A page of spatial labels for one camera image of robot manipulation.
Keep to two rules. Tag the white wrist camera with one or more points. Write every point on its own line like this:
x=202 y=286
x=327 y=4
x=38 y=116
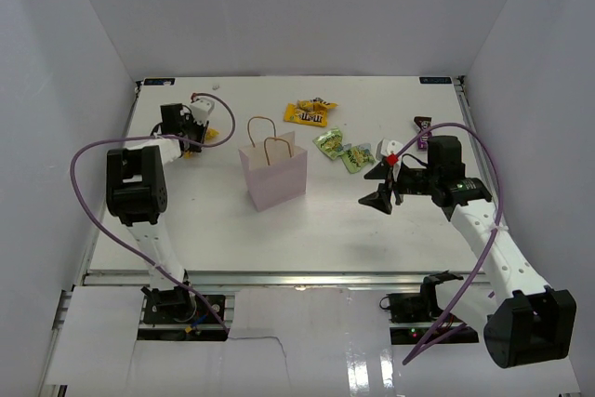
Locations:
x=387 y=152
x=201 y=107

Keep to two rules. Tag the green Himalaya snack packet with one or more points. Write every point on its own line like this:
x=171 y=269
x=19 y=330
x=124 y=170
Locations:
x=330 y=143
x=355 y=158

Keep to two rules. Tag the yellow M&M packet small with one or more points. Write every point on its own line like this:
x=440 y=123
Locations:
x=315 y=105

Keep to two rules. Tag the yellow snack packet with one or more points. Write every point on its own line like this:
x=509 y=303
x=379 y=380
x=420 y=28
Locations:
x=209 y=136

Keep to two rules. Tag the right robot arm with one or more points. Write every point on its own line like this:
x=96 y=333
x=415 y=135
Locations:
x=523 y=320

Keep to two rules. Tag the pink paper bag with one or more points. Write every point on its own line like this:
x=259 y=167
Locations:
x=275 y=169

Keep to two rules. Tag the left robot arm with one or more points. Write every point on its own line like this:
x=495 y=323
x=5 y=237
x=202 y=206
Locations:
x=137 y=193

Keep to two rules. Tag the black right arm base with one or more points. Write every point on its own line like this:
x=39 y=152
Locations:
x=421 y=306

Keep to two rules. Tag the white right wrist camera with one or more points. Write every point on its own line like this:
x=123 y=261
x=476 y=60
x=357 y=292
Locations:
x=387 y=152

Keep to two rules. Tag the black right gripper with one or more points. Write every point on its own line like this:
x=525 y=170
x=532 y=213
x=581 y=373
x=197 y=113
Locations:
x=379 y=199

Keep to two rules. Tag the purple M&M packet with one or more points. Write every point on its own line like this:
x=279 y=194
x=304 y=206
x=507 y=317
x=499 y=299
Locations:
x=422 y=123

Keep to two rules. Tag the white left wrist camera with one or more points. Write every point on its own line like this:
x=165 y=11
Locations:
x=201 y=107

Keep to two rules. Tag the aluminium frame rail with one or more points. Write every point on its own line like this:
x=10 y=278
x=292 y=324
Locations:
x=204 y=279

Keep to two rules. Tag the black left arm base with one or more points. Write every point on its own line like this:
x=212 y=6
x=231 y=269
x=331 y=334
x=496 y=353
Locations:
x=175 y=306

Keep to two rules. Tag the yellow M&M packet large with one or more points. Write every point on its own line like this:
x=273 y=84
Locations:
x=293 y=114

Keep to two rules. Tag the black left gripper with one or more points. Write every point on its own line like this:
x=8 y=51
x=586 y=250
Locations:
x=201 y=130

